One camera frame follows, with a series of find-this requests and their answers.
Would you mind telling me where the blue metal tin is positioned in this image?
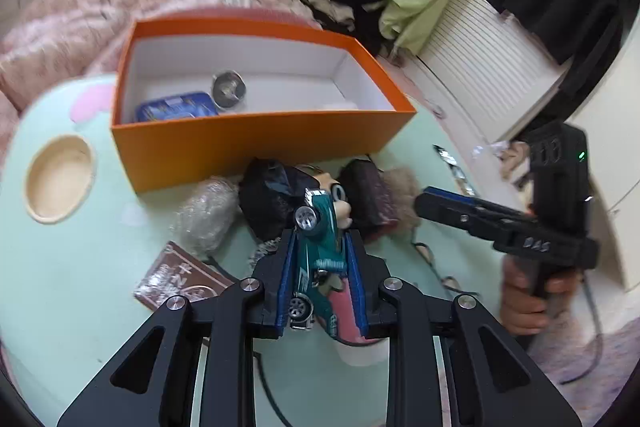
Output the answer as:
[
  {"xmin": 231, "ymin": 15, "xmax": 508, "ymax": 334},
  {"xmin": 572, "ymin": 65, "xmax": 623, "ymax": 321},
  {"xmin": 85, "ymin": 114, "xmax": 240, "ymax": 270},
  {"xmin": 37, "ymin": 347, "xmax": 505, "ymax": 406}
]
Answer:
[{"xmin": 134, "ymin": 92, "xmax": 219, "ymax": 124}]

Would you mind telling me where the light green cartoon desktop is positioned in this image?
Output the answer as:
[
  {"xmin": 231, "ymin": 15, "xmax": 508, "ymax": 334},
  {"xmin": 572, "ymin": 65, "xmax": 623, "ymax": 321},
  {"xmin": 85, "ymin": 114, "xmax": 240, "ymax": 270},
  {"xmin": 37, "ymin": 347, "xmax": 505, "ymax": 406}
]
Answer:
[{"xmin": 0, "ymin": 74, "xmax": 531, "ymax": 427}]

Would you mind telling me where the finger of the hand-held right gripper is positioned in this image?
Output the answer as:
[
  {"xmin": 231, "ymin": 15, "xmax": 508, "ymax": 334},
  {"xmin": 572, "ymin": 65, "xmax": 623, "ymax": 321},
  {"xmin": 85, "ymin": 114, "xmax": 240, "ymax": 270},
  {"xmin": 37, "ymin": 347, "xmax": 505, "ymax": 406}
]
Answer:
[
  {"xmin": 414, "ymin": 194, "xmax": 507, "ymax": 251},
  {"xmin": 423, "ymin": 187, "xmax": 534, "ymax": 224}
]

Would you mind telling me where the white fuzzy bundle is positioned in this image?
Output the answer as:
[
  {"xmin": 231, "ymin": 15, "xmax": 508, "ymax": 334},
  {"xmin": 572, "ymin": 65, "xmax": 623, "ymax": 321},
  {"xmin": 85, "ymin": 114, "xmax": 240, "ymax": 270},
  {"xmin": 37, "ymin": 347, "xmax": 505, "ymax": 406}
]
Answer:
[{"xmin": 170, "ymin": 179, "xmax": 241, "ymax": 258}]

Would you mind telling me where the speckled pink clothing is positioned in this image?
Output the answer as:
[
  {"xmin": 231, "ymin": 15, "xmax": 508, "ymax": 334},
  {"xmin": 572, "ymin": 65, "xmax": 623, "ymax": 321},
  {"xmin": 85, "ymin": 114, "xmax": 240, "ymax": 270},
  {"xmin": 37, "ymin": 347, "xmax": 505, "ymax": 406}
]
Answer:
[{"xmin": 525, "ymin": 317, "xmax": 636, "ymax": 413}]

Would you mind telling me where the orange cardboard box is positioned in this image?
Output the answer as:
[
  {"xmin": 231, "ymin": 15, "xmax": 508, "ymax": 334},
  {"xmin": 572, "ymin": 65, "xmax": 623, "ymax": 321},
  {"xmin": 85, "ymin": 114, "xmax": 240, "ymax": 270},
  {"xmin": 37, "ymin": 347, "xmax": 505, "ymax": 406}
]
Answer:
[{"xmin": 110, "ymin": 18, "xmax": 417, "ymax": 195}]

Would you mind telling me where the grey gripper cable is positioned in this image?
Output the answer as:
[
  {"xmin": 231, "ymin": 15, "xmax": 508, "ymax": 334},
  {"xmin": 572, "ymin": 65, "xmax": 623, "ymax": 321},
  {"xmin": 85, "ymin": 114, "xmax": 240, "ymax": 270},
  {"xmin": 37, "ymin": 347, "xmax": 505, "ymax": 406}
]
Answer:
[{"xmin": 560, "ymin": 272, "xmax": 607, "ymax": 385}]

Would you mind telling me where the silver foil wrapper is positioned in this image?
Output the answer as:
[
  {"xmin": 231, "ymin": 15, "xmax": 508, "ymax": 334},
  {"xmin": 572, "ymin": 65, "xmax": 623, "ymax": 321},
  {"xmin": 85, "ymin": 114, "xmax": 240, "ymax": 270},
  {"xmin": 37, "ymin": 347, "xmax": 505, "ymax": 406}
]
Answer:
[{"xmin": 432, "ymin": 144, "xmax": 476, "ymax": 195}]

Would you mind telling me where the dark pink pillow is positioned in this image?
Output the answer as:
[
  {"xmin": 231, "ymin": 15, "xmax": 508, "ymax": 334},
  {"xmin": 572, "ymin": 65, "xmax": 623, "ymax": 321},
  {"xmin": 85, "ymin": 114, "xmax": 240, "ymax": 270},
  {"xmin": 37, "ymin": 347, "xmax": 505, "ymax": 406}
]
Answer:
[{"xmin": 165, "ymin": 6, "xmax": 323, "ymax": 28}]

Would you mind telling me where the beige furry pouch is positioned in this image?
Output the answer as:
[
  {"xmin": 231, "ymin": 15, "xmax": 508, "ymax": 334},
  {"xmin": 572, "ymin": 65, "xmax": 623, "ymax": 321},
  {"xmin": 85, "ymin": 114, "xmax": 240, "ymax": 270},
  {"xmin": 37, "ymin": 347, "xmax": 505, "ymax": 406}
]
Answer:
[{"xmin": 382, "ymin": 167, "xmax": 423, "ymax": 233}]

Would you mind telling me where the teal toy car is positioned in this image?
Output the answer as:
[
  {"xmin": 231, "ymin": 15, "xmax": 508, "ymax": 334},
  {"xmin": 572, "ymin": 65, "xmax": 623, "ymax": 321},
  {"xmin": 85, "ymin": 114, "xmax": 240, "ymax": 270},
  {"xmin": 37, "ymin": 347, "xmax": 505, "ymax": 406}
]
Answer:
[{"xmin": 287, "ymin": 187, "xmax": 351, "ymax": 338}]

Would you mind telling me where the small big-eyed doll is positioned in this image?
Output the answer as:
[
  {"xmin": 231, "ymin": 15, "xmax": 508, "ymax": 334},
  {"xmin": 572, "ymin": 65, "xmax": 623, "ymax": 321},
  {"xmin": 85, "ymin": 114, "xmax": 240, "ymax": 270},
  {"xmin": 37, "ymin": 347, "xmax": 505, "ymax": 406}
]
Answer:
[{"xmin": 292, "ymin": 164, "xmax": 353, "ymax": 228}]

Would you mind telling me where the person's right hand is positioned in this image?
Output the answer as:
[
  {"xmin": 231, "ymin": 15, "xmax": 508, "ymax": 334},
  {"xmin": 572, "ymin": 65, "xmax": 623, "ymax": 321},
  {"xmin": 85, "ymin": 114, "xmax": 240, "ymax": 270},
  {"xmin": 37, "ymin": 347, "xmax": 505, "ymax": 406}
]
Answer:
[{"xmin": 500, "ymin": 256, "xmax": 582, "ymax": 338}]

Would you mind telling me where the brown patterned card packet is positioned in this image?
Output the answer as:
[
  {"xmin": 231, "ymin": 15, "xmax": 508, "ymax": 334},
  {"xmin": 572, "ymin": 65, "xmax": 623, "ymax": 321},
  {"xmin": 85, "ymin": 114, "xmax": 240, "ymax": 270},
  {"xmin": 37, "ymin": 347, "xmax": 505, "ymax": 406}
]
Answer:
[{"xmin": 132, "ymin": 241, "xmax": 236, "ymax": 312}]

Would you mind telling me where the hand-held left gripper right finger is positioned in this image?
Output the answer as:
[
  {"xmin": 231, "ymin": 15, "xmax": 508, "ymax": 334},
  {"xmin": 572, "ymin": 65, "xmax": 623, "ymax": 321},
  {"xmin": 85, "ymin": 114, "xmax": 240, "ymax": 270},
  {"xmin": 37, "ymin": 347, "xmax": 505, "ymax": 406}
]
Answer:
[{"xmin": 345, "ymin": 229, "xmax": 583, "ymax": 427}]

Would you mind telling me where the white slatted cabinet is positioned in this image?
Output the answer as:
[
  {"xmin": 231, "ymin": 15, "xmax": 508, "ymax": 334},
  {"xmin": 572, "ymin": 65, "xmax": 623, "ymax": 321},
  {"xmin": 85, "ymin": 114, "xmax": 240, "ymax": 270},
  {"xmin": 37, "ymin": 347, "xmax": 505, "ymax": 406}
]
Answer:
[{"xmin": 400, "ymin": 0, "xmax": 640, "ymax": 293}]

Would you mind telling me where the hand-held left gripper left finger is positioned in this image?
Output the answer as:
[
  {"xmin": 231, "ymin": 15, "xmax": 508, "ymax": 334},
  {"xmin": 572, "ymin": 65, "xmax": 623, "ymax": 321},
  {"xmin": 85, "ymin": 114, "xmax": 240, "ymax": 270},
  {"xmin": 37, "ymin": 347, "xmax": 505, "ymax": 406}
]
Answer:
[{"xmin": 57, "ymin": 229, "xmax": 302, "ymax": 427}]

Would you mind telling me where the silver reflector bulb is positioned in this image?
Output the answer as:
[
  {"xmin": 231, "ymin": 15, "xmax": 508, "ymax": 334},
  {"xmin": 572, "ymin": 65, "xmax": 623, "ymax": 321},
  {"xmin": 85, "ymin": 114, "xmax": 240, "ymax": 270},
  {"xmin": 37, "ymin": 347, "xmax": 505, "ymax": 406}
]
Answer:
[{"xmin": 211, "ymin": 70, "xmax": 247, "ymax": 109}]

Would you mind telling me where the pink floral blanket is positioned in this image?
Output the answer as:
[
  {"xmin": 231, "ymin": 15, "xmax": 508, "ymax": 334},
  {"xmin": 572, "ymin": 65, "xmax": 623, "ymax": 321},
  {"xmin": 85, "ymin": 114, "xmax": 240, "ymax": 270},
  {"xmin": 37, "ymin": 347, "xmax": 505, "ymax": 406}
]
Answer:
[{"xmin": 0, "ymin": 0, "xmax": 326, "ymax": 118}]

